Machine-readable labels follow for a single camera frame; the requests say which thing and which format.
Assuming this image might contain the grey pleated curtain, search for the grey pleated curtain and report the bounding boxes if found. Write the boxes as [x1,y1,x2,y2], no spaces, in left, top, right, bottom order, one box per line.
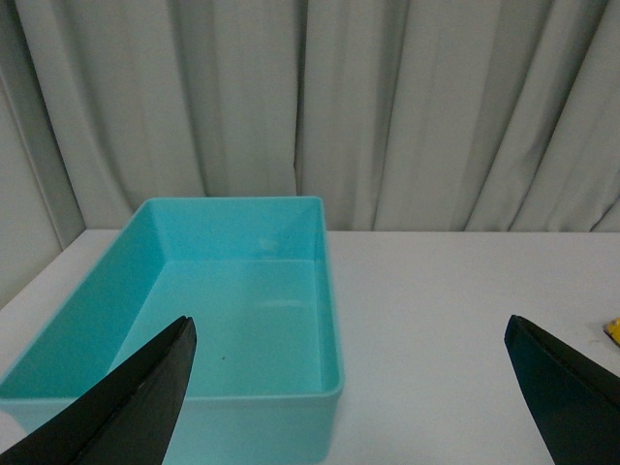
[1,1,619,301]

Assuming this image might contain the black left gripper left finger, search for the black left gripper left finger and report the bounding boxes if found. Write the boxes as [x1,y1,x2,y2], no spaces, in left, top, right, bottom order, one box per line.
[1,317,197,464]

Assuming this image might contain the turquoise plastic storage bin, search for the turquoise plastic storage bin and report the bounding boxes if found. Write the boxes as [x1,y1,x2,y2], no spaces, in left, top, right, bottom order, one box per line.
[1,197,344,464]

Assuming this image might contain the yellow beetle toy car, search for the yellow beetle toy car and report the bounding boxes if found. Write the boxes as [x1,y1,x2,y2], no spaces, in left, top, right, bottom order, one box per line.
[603,318,620,346]

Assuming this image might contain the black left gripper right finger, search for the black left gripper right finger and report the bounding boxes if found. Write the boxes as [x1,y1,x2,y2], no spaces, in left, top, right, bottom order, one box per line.
[504,315,619,464]

